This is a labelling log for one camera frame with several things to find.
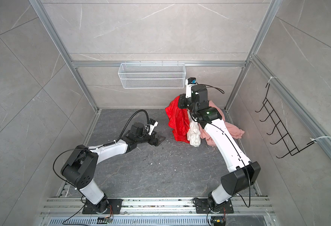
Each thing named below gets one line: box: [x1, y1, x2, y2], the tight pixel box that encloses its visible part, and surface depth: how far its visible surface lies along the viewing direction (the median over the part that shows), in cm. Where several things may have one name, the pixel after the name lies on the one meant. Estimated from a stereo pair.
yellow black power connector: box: [213, 219, 226, 226], surface depth 71 cm
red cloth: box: [165, 95, 190, 144], surface depth 83 cm
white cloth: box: [187, 109, 201, 147], surface depth 95 cm
